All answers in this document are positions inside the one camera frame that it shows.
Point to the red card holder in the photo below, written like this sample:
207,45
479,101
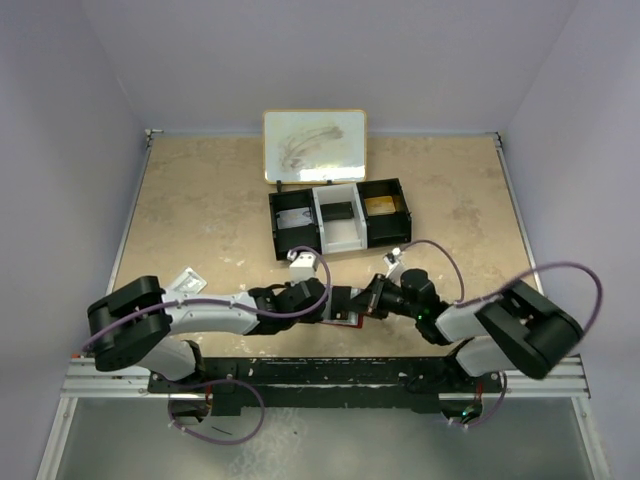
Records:
345,319

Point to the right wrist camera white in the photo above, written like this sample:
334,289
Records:
395,265

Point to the silver credit card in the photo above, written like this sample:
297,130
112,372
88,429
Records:
294,218

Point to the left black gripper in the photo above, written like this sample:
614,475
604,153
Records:
310,318

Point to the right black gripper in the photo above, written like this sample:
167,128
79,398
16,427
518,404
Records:
366,300

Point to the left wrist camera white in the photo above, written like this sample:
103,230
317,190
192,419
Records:
303,266

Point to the gold credit card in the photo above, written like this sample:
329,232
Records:
380,205

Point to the silver foil packet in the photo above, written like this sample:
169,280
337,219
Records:
188,282

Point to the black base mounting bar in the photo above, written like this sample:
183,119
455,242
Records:
418,384

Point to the black white three-bin organizer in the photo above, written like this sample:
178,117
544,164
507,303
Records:
362,232

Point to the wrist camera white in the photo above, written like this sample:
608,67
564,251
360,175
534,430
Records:
395,265
303,266

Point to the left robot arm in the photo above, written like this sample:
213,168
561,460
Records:
138,324

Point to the small whiteboard with stand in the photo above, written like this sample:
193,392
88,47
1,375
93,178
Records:
314,146

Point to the black card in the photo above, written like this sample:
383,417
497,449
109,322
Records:
336,211

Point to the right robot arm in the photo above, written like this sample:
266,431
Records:
517,329

